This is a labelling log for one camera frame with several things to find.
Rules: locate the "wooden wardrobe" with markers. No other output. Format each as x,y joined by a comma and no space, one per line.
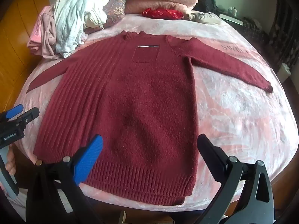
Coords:
16,28

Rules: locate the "pile of white pink clothes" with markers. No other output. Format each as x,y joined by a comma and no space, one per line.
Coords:
67,25

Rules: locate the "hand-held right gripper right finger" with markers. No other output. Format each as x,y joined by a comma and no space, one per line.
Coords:
209,152

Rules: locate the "small white bottles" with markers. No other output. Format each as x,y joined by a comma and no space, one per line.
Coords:
233,10

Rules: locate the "tissue box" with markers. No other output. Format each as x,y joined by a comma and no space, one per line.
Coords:
286,71

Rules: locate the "pink floral blanket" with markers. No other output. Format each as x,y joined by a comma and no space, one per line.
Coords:
233,121

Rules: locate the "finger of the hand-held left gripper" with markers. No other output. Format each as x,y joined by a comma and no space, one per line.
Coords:
30,115
14,110

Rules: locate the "person's left hand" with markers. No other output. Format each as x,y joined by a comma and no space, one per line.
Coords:
10,164

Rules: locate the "cardboard box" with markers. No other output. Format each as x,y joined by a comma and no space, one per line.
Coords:
126,218

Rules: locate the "dark red knit sweater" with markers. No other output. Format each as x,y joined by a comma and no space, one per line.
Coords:
130,102

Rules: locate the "white book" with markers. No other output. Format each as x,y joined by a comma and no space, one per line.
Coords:
232,19

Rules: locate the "beige garment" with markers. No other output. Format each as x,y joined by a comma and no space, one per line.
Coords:
203,17

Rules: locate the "mauve pink garment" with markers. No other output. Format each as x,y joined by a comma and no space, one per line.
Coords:
49,39

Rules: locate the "cream zippered garment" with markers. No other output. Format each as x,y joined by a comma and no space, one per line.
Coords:
95,16

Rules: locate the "paisley patterned pillow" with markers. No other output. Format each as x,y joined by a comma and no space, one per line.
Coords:
115,10

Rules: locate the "pink folded garment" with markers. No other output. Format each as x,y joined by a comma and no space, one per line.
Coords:
35,37

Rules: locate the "red patterned cloth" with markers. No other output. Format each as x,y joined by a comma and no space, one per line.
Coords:
163,13

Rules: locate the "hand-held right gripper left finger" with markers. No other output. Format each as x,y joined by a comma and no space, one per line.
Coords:
90,161

